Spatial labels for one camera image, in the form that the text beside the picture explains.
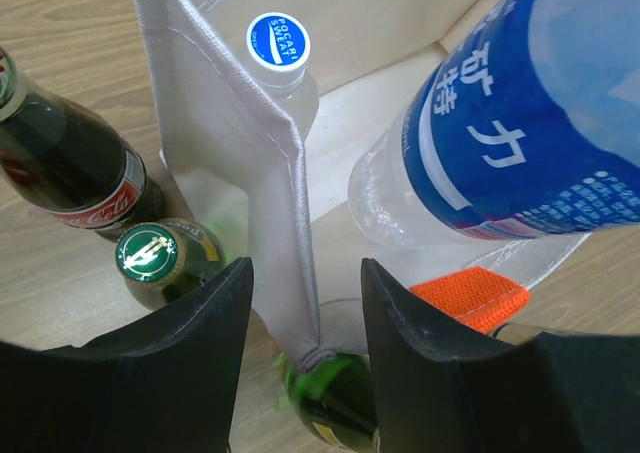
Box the clear glass soda bottle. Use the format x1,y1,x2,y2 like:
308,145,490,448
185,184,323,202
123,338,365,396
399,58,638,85
279,353,378,452

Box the clear plastic water bottle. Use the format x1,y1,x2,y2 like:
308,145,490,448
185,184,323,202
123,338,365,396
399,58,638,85
245,11,319,139

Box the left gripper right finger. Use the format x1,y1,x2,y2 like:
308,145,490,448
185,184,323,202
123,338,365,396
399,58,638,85
361,259,639,452

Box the beige canvas tote bag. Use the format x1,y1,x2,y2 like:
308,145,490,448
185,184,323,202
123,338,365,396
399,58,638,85
134,0,583,370

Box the blue label water bottle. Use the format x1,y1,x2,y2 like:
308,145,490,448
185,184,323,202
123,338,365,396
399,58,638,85
348,0,639,249

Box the rear cola glass bottle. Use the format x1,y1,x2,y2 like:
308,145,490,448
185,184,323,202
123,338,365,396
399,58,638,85
1,52,165,241

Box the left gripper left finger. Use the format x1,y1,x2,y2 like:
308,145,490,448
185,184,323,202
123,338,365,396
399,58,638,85
1,258,254,452

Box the rear green glass bottle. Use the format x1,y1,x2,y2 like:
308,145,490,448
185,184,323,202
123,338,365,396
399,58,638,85
115,218,227,310

